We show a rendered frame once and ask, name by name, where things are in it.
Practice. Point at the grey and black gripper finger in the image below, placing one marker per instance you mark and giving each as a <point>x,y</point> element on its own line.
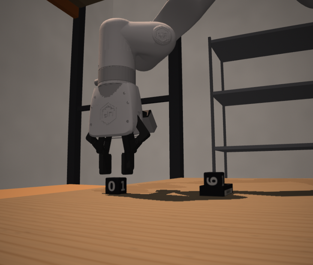
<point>102,146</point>
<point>131,144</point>

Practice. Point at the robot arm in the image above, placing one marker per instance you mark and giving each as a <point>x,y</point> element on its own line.
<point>125,46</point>

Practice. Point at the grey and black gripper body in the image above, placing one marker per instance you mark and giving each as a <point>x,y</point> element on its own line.
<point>115,107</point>

